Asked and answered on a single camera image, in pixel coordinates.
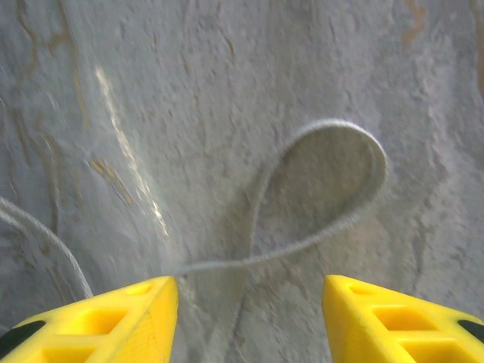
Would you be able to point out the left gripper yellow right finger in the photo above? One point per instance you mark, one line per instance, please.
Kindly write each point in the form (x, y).
(397, 332)

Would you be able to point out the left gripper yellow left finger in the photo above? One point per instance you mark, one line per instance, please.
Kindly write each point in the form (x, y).
(94, 332)

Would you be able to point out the white shoelace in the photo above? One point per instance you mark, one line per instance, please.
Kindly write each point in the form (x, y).
(332, 124)

